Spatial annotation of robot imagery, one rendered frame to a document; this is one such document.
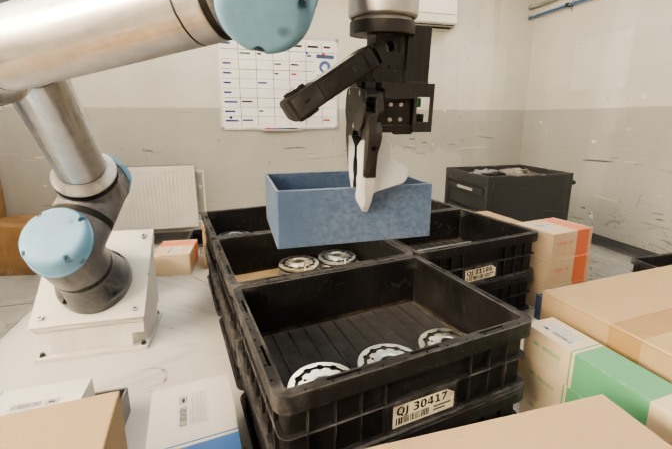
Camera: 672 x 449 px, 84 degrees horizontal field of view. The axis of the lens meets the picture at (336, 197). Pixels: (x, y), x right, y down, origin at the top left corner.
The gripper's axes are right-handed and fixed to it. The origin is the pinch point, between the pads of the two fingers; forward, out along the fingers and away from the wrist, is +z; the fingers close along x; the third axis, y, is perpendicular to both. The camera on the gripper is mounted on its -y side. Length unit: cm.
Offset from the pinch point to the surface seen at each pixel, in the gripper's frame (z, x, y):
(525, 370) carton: 33.9, 3.2, 32.8
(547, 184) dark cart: 40, 138, 161
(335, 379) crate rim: 18.9, -7.6, -4.4
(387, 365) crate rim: 19.0, -6.7, 2.3
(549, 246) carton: 26, 34, 64
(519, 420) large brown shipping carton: 21.4, -15.2, 14.5
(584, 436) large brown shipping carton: 21.1, -18.6, 19.6
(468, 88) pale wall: -16, 357, 241
